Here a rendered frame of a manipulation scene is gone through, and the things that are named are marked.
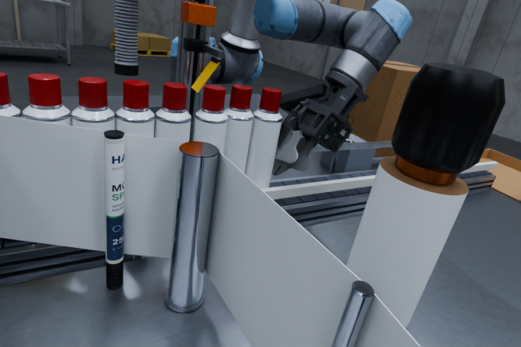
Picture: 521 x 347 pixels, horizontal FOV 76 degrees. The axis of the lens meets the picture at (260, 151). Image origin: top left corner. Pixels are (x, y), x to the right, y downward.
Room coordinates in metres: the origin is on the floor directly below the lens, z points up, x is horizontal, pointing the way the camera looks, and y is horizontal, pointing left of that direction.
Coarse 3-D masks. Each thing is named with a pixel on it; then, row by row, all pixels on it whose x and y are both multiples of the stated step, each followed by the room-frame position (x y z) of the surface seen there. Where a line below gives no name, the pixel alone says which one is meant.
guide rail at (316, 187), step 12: (480, 168) 0.88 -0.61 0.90; (492, 168) 0.91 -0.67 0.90; (336, 180) 0.61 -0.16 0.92; (348, 180) 0.62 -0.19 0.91; (360, 180) 0.63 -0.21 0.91; (372, 180) 0.65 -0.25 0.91; (264, 192) 0.51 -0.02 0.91; (276, 192) 0.52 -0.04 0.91; (288, 192) 0.54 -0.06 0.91; (300, 192) 0.55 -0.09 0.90; (312, 192) 0.57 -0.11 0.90; (324, 192) 0.58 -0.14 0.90
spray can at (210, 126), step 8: (208, 88) 0.48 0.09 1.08; (216, 88) 0.48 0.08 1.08; (224, 88) 0.49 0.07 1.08; (208, 96) 0.48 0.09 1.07; (216, 96) 0.48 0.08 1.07; (224, 96) 0.49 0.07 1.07; (208, 104) 0.48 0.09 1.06; (216, 104) 0.48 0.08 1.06; (200, 112) 0.48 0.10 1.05; (208, 112) 0.48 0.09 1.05; (216, 112) 0.48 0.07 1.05; (224, 112) 0.50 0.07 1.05; (200, 120) 0.47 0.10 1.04; (208, 120) 0.47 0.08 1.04; (216, 120) 0.47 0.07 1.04; (224, 120) 0.48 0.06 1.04; (200, 128) 0.47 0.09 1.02; (208, 128) 0.47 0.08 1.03; (216, 128) 0.47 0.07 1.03; (224, 128) 0.48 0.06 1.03; (200, 136) 0.47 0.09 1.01; (208, 136) 0.47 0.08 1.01; (216, 136) 0.47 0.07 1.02; (224, 136) 0.48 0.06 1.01; (216, 144) 0.47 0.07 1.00; (224, 144) 0.49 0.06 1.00
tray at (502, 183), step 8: (488, 152) 1.23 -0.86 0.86; (496, 152) 1.22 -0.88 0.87; (480, 160) 1.18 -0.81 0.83; (488, 160) 1.20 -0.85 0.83; (496, 160) 1.21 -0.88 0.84; (504, 160) 1.19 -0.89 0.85; (512, 160) 1.16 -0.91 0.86; (520, 160) 1.15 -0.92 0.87; (496, 168) 1.12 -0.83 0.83; (504, 168) 1.14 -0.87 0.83; (512, 168) 1.16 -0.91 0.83; (520, 168) 1.14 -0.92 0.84; (496, 176) 1.04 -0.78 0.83; (504, 176) 1.05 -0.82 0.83; (512, 176) 1.07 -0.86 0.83; (520, 176) 1.08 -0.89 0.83; (496, 184) 0.96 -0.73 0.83; (504, 184) 0.97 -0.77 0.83; (512, 184) 0.98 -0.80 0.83; (520, 184) 1.00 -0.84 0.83; (504, 192) 0.91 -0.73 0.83; (512, 192) 0.92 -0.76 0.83; (520, 192) 0.93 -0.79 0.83; (520, 200) 0.86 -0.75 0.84
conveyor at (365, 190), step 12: (288, 180) 0.64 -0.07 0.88; (300, 180) 0.65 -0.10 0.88; (312, 180) 0.66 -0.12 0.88; (324, 180) 0.67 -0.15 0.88; (336, 192) 0.63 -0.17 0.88; (348, 192) 0.63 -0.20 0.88; (360, 192) 0.65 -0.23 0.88; (288, 204) 0.54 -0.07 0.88; (0, 240) 0.33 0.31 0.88; (12, 240) 0.33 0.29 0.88
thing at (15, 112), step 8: (0, 72) 0.37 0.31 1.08; (0, 80) 0.35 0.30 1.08; (0, 88) 0.35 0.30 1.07; (8, 88) 0.36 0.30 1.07; (0, 96) 0.35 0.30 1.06; (8, 96) 0.36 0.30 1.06; (0, 104) 0.35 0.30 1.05; (8, 104) 0.36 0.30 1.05; (0, 112) 0.35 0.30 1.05; (8, 112) 0.35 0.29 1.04; (16, 112) 0.36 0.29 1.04
